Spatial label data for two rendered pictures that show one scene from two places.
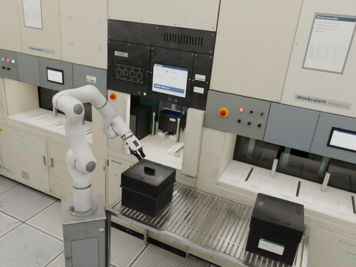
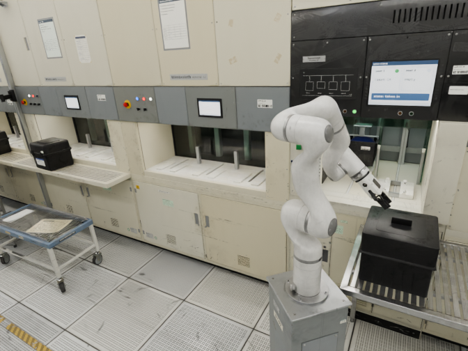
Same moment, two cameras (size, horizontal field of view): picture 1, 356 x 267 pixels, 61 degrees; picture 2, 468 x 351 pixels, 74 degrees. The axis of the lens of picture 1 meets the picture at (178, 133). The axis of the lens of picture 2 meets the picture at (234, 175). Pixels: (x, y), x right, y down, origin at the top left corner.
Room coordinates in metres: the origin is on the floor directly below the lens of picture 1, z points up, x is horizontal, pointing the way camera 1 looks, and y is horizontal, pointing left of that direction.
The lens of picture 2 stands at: (0.57, 0.75, 1.77)
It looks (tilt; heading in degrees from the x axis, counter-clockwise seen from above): 22 degrees down; 7
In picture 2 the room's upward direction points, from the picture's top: 3 degrees counter-clockwise
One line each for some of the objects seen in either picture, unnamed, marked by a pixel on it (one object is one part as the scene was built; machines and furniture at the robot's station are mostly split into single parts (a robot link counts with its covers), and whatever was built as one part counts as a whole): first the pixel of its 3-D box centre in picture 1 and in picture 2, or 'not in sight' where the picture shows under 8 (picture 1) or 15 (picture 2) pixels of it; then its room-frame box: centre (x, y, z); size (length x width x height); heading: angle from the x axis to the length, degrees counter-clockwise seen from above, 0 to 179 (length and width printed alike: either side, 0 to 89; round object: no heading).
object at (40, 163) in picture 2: not in sight; (51, 153); (3.29, 2.90, 0.93); 0.30 x 0.28 x 0.26; 64
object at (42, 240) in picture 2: not in sight; (47, 241); (2.80, 2.80, 0.24); 0.97 x 0.52 x 0.48; 69
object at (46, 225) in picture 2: not in sight; (49, 225); (2.70, 2.65, 0.47); 0.31 x 0.23 x 0.02; 88
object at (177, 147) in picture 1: (182, 150); (395, 187); (2.49, -0.05, 0.89); 0.22 x 0.21 x 0.04; 157
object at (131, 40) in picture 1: (172, 133); (370, 166); (2.67, 0.05, 0.98); 0.95 x 0.88 x 1.95; 157
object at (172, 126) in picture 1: (172, 117); (361, 145); (2.89, 0.07, 1.06); 0.24 x 0.20 x 0.32; 67
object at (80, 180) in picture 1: (78, 166); (301, 228); (1.71, 0.62, 1.07); 0.19 x 0.12 x 0.24; 51
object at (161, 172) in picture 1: (149, 175); (400, 230); (1.84, 0.17, 0.98); 0.29 x 0.29 x 0.13; 66
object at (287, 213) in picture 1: (274, 227); not in sight; (1.52, -0.64, 0.89); 0.29 x 0.29 x 0.25; 71
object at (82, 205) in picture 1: (82, 196); (306, 272); (1.69, 0.60, 0.85); 0.19 x 0.19 x 0.18
